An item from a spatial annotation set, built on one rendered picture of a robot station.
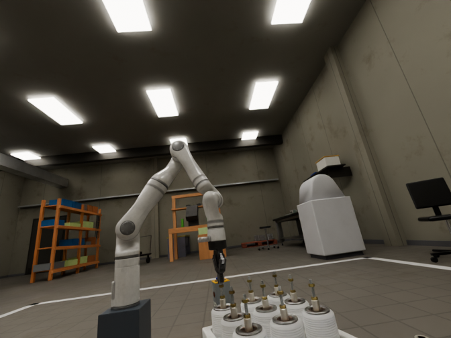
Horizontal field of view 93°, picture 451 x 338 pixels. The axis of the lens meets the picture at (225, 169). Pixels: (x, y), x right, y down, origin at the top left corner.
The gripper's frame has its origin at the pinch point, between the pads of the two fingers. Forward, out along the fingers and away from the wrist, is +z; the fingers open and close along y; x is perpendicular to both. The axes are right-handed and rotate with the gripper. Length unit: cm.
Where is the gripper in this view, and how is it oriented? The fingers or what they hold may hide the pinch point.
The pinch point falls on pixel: (220, 278)
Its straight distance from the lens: 94.1
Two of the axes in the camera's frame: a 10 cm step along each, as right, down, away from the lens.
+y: -2.9, 3.2, 9.0
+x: -9.5, 0.1, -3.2
